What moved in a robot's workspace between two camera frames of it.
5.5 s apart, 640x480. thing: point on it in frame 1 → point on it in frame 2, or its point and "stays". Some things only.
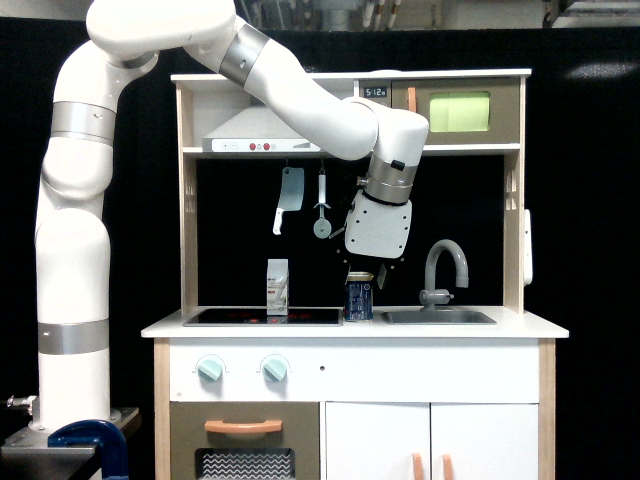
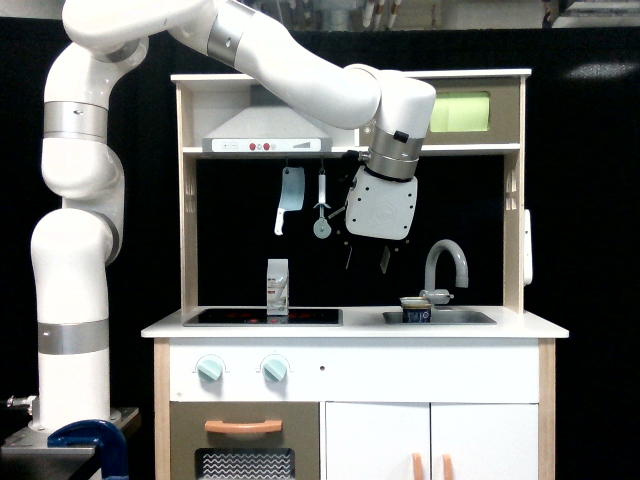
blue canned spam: x=359 y=297 → x=415 y=309
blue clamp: x=96 y=433 stays
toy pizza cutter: x=322 y=227 stays
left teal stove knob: x=210 y=367 stays
